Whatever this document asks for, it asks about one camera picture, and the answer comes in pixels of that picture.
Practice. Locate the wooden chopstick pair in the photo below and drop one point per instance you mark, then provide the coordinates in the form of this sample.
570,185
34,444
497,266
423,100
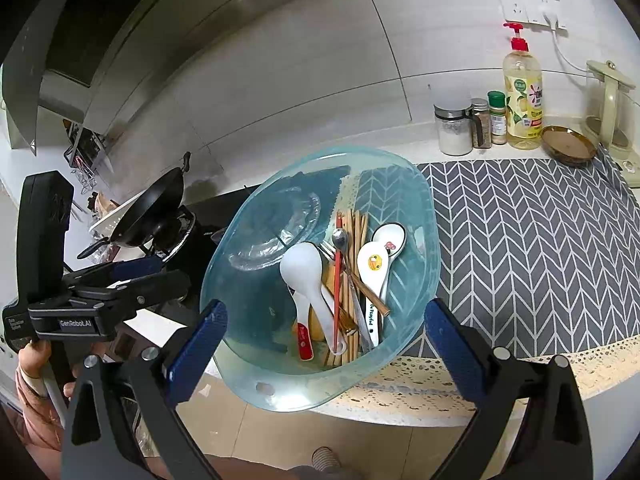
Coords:
364,227

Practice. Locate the cream glass kettle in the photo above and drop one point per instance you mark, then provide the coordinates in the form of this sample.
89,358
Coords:
607,105

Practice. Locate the white rice paddle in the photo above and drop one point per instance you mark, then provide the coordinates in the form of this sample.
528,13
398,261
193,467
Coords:
300,265

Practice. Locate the steel range hood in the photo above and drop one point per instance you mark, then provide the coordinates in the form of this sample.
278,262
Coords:
125,35

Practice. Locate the green cap seasoning bottle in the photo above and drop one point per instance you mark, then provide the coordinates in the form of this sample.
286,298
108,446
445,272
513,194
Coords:
497,122

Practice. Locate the white wall socket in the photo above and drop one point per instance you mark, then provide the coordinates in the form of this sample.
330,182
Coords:
520,5

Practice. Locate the white spoon red print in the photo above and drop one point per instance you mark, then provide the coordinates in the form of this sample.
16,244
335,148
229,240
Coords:
390,235

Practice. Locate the brown saucer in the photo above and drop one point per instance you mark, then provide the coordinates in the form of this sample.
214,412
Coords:
567,145

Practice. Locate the striped slipper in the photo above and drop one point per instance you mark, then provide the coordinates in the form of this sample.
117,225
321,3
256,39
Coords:
325,460

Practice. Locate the white plate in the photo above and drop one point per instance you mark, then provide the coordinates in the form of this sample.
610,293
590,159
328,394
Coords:
112,217

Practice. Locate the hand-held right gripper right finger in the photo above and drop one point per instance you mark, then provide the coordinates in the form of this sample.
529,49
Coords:
455,345

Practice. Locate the teal glass bowl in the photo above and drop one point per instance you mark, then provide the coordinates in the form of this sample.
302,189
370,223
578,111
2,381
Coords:
260,220

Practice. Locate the glass salt jar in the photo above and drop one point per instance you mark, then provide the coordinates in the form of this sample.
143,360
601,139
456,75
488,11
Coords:
454,135

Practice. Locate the black gas stove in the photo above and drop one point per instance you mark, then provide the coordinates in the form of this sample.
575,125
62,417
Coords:
175,232

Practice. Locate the dark spice jar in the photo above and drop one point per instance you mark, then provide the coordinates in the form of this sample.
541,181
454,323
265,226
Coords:
482,125

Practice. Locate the yellow dish soap bottle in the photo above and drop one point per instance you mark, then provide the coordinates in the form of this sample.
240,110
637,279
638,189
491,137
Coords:
522,100

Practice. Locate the person's left forearm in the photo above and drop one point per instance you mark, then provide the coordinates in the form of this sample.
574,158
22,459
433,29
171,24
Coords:
35,420

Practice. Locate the white spoon yellow cartoon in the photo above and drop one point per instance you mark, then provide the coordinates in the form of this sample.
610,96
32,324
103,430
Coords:
372,265

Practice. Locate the black wok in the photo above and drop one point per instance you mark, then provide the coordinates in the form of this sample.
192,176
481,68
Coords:
150,205

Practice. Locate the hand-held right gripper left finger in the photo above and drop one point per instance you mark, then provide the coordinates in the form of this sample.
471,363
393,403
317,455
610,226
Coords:
200,355

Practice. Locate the metal spoon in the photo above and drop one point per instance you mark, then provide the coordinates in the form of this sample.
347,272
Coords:
340,240

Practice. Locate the grey herringbone table mat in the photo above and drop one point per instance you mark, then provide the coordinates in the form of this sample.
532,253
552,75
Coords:
525,260

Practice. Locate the red chopstick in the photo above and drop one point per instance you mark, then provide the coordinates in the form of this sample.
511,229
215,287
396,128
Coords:
338,270

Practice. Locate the person's left hand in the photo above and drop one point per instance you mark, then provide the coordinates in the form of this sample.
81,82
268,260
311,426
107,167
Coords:
35,360

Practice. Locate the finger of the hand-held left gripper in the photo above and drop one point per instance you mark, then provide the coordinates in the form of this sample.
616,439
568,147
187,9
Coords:
150,292
135,269

